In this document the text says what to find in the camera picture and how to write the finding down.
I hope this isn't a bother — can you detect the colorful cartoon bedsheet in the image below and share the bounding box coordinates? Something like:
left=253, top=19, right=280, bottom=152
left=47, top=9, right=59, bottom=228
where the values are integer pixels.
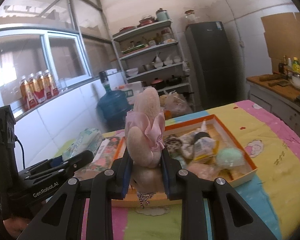
left=47, top=99, right=300, bottom=240

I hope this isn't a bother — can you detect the black refrigerator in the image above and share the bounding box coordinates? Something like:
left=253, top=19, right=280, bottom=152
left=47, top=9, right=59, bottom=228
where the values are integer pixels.
left=185, top=21, right=237, bottom=109

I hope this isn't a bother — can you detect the green sponge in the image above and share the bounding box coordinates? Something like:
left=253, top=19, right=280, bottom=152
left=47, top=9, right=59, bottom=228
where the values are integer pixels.
left=216, top=147, right=245, bottom=169

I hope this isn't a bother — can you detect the cardboard sheet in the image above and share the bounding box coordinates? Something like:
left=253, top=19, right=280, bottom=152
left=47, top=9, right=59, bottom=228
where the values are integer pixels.
left=261, top=12, right=300, bottom=72

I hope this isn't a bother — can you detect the leopard print scrunchie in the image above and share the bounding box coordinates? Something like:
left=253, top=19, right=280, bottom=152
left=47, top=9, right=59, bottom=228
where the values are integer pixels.
left=164, top=134, right=183, bottom=155

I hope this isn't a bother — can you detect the orange gold shallow box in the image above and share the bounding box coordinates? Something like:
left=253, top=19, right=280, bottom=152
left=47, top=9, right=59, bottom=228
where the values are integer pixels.
left=111, top=114, right=258, bottom=208

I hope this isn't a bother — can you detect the pink plush bunny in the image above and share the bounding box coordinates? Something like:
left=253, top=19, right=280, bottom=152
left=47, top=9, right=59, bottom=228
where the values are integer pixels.
left=125, top=87, right=165, bottom=208

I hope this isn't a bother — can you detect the white sack with green label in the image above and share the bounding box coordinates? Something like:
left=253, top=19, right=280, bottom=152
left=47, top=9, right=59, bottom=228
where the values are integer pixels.
left=115, top=81, right=143, bottom=105

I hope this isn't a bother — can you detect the orange drink bottle pack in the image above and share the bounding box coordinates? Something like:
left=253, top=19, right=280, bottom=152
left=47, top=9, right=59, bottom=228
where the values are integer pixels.
left=20, top=69, right=59, bottom=111

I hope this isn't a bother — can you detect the yellow cartoon tissue pack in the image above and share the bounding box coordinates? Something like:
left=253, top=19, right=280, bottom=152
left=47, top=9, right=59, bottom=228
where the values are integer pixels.
left=193, top=121, right=219, bottom=160

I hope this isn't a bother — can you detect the plastic bag of food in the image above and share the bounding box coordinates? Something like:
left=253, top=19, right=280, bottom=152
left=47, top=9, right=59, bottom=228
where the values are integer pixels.
left=159, top=91, right=193, bottom=120

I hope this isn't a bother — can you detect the wooden counter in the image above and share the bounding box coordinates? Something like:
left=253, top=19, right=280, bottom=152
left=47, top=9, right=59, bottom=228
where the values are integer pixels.
left=246, top=74, right=300, bottom=102

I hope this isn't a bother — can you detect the green white wipes pack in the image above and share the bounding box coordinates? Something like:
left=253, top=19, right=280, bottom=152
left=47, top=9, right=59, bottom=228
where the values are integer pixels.
left=62, top=128, right=104, bottom=161

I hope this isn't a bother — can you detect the glass jar on fridge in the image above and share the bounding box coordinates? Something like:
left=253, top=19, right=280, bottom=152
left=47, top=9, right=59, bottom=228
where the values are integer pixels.
left=185, top=9, right=196, bottom=24

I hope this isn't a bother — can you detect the metal shelf rack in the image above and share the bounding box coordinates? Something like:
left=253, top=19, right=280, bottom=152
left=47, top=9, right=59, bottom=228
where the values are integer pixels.
left=111, top=20, right=196, bottom=111

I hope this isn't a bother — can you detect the brown puff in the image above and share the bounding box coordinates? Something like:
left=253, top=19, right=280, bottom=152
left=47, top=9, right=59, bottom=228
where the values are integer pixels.
left=187, top=163, right=222, bottom=181

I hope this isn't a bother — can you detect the floral white scrunchie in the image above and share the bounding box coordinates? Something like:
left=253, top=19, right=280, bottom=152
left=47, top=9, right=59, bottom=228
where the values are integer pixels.
left=179, top=131, right=197, bottom=160

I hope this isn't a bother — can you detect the floral tissue box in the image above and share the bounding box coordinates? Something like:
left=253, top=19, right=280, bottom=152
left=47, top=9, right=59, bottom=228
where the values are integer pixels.
left=74, top=136, right=126, bottom=180

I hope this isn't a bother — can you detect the left hand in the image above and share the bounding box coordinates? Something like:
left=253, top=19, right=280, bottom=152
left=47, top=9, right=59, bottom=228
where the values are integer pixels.
left=0, top=216, right=31, bottom=239

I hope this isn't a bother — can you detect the teal canister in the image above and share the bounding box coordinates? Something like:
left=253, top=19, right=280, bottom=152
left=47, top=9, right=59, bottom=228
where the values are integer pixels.
left=155, top=8, right=170, bottom=21

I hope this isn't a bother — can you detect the blue water jug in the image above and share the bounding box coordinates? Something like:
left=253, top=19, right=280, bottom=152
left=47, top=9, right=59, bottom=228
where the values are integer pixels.
left=96, top=71, right=131, bottom=131

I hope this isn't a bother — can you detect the sliding window frame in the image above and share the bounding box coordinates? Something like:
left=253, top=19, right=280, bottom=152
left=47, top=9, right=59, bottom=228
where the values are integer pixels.
left=0, top=28, right=92, bottom=109

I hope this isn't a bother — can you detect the yellow oil bottle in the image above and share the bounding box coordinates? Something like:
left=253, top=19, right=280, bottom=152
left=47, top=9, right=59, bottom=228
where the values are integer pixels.
left=292, top=57, right=300, bottom=73

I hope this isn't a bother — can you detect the white bowl on counter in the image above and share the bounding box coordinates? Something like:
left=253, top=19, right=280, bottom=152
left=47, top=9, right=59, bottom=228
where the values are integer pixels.
left=290, top=73, right=300, bottom=90

